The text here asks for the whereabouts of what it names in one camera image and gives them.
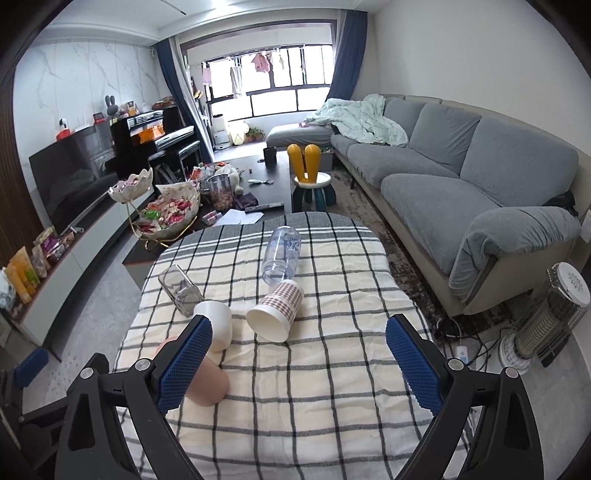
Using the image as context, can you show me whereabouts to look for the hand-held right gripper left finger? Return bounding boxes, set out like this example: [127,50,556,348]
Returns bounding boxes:
[55,314,214,480]

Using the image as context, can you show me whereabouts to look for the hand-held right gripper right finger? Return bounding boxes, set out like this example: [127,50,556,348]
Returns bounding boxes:
[385,314,546,480]

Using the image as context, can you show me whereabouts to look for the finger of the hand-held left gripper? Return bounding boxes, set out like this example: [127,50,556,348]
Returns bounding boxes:
[0,348,49,416]

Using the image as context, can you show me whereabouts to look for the plaid paper cup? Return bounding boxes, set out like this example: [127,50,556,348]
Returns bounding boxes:
[246,279,304,343]

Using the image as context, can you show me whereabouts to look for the pink cup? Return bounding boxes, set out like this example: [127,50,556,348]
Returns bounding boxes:
[154,337,230,407]

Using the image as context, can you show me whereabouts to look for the white cup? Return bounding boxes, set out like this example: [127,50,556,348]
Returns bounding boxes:
[193,300,233,352]

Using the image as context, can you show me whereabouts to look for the clear glass cup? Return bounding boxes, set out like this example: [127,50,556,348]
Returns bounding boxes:
[158,264,202,317]

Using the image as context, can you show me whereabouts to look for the checkered tablecloth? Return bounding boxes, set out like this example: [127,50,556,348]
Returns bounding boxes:
[113,213,476,480]

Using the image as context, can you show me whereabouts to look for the orange snack packet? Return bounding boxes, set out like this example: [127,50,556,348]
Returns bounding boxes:
[7,247,41,304]

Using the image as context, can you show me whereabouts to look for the colourful snack packets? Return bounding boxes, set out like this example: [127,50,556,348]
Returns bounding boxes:
[33,226,75,267]

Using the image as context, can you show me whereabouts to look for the white television cabinet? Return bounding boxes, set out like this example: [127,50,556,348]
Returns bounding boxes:
[0,194,158,361]

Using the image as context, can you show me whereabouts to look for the white electric heater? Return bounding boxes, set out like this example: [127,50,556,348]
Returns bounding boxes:
[501,261,588,374]

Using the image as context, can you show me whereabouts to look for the clear plastic bottle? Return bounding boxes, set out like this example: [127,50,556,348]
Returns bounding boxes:
[262,226,302,287]

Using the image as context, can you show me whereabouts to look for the shell-shaped tiered snack stand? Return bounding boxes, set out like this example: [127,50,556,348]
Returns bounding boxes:
[108,167,202,252]

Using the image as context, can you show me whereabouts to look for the white paper sheets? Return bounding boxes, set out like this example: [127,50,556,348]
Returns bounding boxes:
[215,209,265,227]

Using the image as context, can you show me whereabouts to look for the grey sofa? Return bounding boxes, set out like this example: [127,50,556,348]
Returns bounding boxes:
[267,93,583,319]

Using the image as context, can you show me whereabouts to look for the clear jar of nuts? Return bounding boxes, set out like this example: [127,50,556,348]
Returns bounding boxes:
[206,174,235,213]

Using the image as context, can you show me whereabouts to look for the black television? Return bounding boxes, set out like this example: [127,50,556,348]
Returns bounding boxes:
[28,126,122,236]

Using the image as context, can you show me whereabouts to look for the dark coffee table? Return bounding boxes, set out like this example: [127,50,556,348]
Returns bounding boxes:
[122,152,294,278]

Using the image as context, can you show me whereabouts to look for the white plush toy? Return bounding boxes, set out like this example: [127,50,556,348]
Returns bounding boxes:
[215,165,245,195]

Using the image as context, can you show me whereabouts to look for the stool with yellow ears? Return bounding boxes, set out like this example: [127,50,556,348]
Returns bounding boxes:
[287,143,334,212]

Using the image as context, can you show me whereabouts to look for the dark cloth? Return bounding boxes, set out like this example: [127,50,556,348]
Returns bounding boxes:
[549,190,581,217]

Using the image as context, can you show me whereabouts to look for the black piano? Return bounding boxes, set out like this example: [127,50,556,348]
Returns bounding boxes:
[104,107,202,185]

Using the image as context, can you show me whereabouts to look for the white air purifier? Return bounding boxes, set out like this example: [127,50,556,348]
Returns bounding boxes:
[211,114,230,148]

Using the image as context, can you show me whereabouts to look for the light green blanket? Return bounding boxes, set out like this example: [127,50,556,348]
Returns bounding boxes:
[302,93,410,147]

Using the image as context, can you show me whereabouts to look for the blue curtain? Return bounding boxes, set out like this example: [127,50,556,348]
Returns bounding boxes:
[325,10,369,103]
[154,38,215,164]

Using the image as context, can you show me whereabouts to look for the black cables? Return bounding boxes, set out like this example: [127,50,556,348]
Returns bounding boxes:
[434,318,505,370]

